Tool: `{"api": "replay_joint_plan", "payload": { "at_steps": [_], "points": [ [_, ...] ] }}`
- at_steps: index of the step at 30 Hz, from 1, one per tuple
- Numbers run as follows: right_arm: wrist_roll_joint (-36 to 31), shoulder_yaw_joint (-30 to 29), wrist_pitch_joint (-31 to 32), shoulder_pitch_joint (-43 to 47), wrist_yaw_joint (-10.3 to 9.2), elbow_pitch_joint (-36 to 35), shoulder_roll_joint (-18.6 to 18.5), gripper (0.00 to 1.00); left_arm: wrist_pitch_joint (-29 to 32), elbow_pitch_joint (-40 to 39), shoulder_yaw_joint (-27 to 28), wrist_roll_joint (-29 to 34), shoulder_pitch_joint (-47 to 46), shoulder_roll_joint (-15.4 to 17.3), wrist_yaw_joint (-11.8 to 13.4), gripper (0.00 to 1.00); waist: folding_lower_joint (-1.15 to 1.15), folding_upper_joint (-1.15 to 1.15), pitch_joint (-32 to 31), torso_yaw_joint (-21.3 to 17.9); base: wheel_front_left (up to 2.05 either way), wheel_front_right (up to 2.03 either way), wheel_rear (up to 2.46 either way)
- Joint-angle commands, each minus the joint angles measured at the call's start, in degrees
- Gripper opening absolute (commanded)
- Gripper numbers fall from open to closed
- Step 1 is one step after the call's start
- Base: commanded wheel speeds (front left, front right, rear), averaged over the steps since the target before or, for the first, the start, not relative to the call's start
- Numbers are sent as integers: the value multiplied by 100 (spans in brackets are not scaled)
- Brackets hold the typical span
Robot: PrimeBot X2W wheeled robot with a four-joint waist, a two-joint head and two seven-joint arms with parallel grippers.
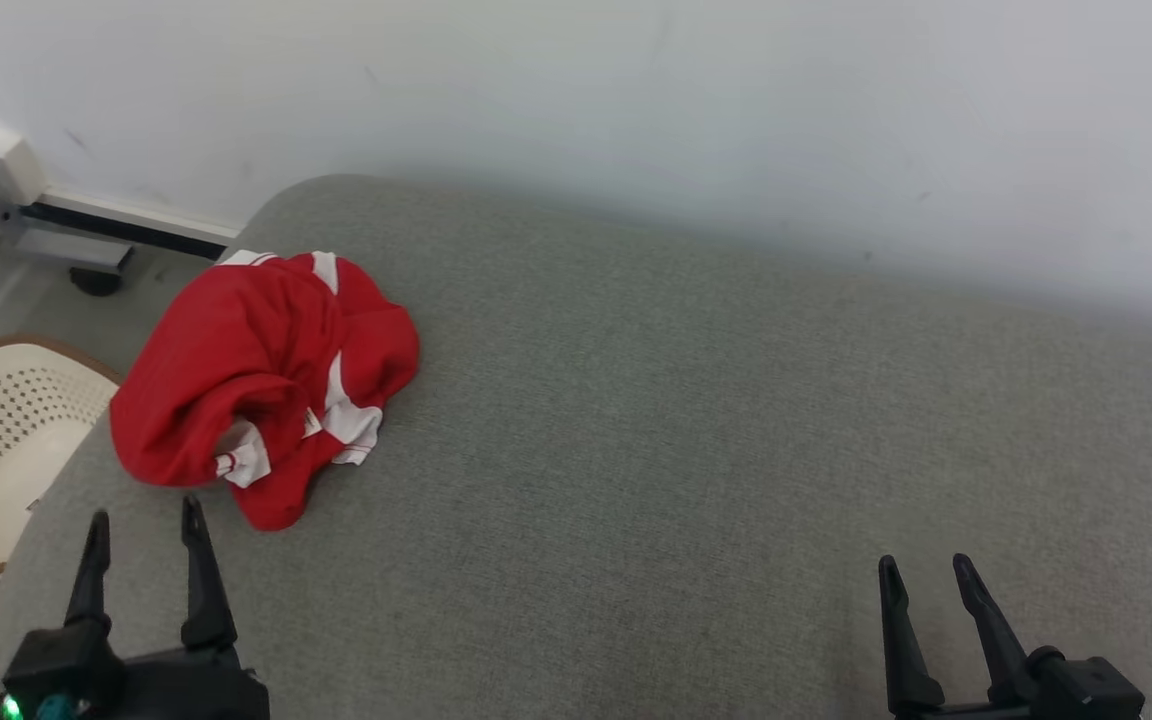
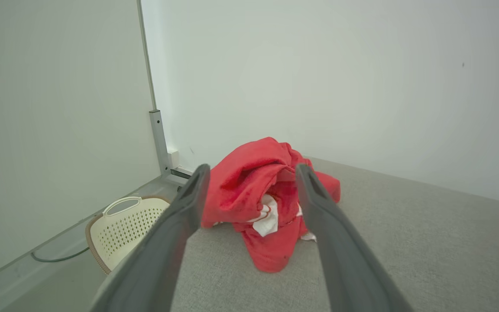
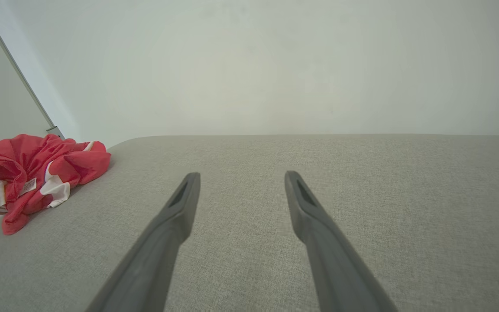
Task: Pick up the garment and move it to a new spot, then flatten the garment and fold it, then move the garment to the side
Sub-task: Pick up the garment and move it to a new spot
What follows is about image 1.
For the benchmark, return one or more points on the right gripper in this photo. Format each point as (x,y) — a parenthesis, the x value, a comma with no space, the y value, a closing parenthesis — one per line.
(1076,690)

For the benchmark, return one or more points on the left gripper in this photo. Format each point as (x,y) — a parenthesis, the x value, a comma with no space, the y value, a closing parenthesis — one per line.
(166,690)

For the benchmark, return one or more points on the red shorts with white trim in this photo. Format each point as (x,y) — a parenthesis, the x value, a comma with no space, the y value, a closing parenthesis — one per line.
(281,500)

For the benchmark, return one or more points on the cream perforated laundry basket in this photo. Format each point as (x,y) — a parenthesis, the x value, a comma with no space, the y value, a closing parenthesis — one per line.
(6,450)

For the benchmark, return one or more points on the black caster wheel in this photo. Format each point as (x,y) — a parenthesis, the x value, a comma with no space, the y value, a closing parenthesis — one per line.
(96,282)

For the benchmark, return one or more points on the white metal furniture frame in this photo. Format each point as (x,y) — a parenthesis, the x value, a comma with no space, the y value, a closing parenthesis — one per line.
(6,175)

